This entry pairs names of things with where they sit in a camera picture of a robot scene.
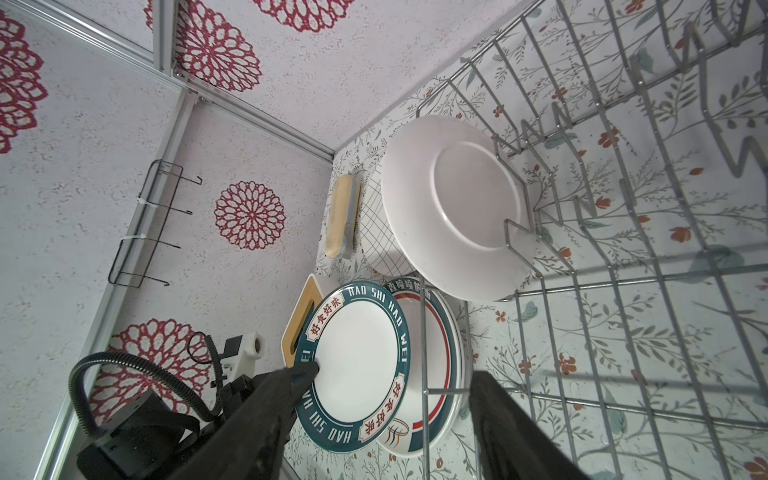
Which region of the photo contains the yellow wooden tray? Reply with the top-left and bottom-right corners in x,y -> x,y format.
281,273 -> 339,367

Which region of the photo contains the tan oblong sponge block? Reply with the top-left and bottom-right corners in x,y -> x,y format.
324,174 -> 361,259

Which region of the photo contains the metal wire dish rack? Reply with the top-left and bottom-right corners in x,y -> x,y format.
419,1 -> 767,479

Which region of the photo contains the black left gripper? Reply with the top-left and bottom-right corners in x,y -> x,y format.
216,332 -> 264,420

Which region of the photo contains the white blue grid plate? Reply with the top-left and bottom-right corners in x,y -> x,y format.
358,166 -> 414,277

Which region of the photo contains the green rimmed plate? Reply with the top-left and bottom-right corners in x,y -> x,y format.
294,281 -> 412,453
377,276 -> 466,458
381,116 -> 537,303

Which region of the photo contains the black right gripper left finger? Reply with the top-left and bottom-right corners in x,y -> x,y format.
171,361 -> 319,479

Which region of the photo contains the black wire wall basket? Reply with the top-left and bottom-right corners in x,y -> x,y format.
107,159 -> 203,289

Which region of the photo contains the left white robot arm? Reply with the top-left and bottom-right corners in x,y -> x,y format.
68,333 -> 263,479

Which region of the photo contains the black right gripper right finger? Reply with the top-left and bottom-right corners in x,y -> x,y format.
469,371 -> 588,480

